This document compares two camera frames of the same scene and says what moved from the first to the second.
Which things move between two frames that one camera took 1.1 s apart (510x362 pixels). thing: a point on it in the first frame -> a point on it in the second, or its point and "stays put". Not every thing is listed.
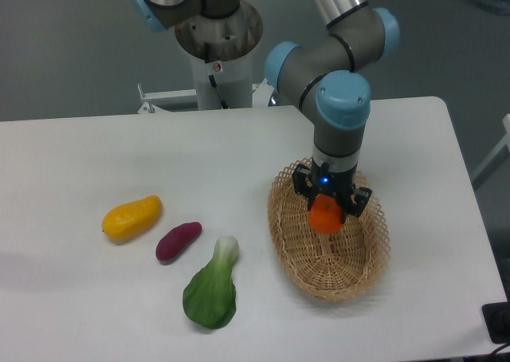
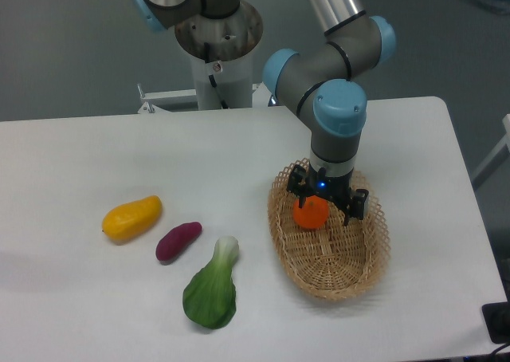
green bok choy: (209, 296) stays put
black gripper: (321, 179) stays put
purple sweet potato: (175, 240) stays put
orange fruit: (325, 214) -> (313, 214)
